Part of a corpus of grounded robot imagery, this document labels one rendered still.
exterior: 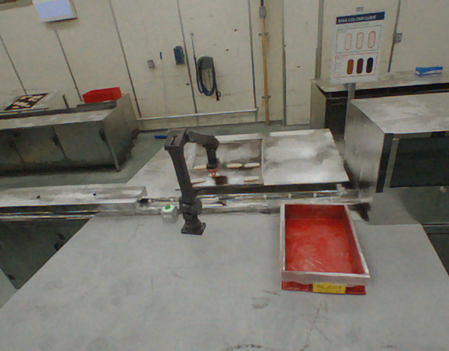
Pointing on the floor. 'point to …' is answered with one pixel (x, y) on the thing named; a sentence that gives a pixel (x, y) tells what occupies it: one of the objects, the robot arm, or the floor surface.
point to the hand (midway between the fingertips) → (214, 173)
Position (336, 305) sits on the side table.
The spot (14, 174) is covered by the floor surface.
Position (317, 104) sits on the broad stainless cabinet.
